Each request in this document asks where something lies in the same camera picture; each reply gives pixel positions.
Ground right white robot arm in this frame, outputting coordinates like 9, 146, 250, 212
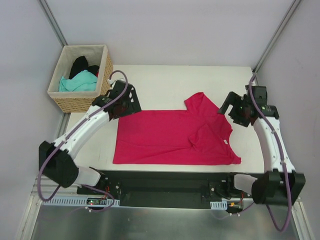
218, 85, 306, 206

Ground left aluminium frame post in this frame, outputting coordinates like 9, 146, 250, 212
37, 0, 68, 47

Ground pink t shirt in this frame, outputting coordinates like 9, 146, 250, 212
113, 92, 242, 166

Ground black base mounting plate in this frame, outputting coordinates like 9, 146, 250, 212
76, 169, 256, 208

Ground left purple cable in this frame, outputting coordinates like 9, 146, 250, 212
36, 70, 130, 213

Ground teal t shirt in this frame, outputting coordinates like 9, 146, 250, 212
58, 70, 98, 92

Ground right slotted cable duct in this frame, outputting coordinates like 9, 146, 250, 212
210, 200, 228, 211

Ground aluminium front rail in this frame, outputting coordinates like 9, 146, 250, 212
31, 175, 305, 203

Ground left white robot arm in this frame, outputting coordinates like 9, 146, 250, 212
38, 79, 142, 195

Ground black t shirt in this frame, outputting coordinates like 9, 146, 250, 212
69, 55, 100, 79

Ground slotted cable duct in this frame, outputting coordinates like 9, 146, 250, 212
210, 200, 228, 211
43, 196, 120, 208

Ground wicker laundry basket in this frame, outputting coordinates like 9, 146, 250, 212
47, 44, 114, 113

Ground left slotted cable duct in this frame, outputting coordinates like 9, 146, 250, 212
43, 196, 120, 208

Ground right aluminium frame post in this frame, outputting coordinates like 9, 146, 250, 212
252, 0, 303, 74

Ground aluminium frame post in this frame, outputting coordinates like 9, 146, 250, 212
37, 0, 68, 47
252, 0, 303, 74

